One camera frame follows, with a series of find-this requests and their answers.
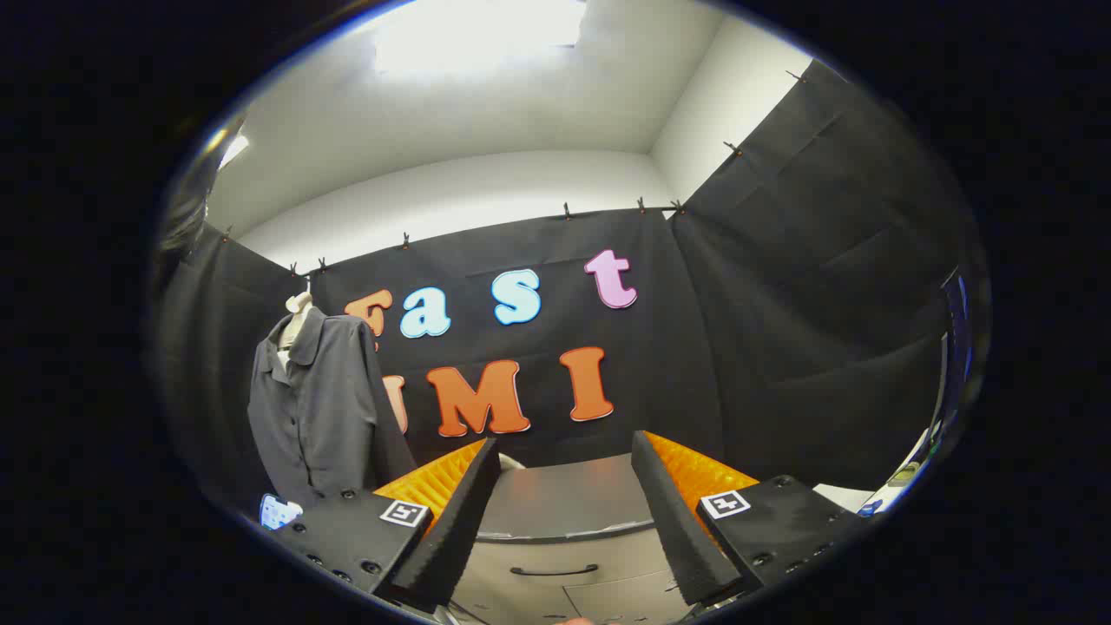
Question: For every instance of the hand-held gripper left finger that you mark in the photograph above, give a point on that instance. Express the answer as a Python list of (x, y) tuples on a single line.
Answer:
[(451, 529)]

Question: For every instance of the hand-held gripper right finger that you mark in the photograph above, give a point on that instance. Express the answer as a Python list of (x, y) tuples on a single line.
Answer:
[(673, 521)]

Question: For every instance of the cream white garment steamer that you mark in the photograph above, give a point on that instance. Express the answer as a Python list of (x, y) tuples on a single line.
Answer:
[(512, 462)]

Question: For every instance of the dark grey button shirt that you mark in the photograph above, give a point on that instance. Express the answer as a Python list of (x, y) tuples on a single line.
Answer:
[(325, 408)]

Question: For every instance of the cream plastic clothes hanger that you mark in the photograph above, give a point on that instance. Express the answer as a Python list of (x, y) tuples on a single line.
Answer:
[(298, 317)]

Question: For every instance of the blue white patterned object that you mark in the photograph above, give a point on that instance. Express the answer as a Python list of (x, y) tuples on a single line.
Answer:
[(278, 512)]

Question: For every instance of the black backdrop cloth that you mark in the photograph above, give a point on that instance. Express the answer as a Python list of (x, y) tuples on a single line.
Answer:
[(781, 347)]

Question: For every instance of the small ceiling light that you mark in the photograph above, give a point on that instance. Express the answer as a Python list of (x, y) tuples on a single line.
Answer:
[(233, 151)]

